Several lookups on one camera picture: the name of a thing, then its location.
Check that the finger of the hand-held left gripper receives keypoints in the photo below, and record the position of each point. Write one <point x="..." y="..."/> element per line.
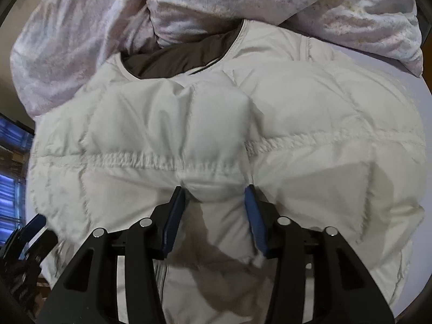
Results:
<point x="33" y="223"/>

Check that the white puffer jacket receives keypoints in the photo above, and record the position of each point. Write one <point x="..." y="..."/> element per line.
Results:
<point x="202" y="125"/>

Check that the pink floral duvet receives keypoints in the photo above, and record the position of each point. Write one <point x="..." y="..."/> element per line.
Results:
<point x="219" y="3"/>

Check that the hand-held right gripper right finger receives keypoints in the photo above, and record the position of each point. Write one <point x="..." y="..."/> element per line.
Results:
<point x="254" y="221"/>

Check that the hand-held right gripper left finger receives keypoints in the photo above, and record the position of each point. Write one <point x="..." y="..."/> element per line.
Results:
<point x="173" y="217"/>

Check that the window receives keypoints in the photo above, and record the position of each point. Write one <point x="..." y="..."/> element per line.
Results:
<point x="13" y="189"/>

